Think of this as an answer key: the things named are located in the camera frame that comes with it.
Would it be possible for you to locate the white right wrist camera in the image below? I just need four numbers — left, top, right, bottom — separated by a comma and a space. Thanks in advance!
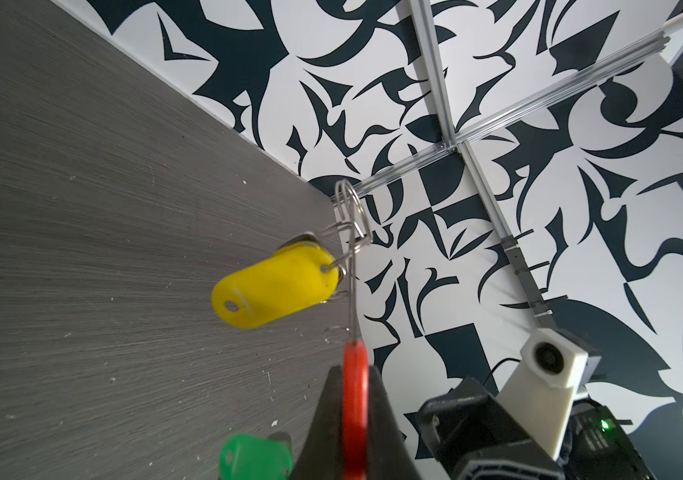
497, 328, 601, 459

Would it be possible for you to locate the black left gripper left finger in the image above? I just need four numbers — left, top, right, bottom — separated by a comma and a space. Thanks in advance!
290, 366, 343, 480

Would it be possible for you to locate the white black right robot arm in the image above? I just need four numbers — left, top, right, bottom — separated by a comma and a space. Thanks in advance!
415, 377, 653, 479

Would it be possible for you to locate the yellow plastic key tag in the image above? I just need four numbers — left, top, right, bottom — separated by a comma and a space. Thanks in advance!
211, 240, 340, 329

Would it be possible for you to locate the green plastic key tag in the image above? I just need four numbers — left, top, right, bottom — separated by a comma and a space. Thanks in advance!
218, 431, 293, 480

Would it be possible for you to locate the silver metal keyring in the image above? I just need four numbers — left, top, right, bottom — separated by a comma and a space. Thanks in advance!
317, 180, 373, 341

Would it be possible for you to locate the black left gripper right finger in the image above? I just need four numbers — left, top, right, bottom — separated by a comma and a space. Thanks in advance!
367, 367, 419, 480

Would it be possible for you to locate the grey wall hook rack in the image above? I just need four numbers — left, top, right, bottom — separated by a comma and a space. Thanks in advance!
501, 229, 557, 330

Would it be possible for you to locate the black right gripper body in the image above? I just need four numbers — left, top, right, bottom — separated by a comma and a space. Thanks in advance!
417, 377, 563, 479

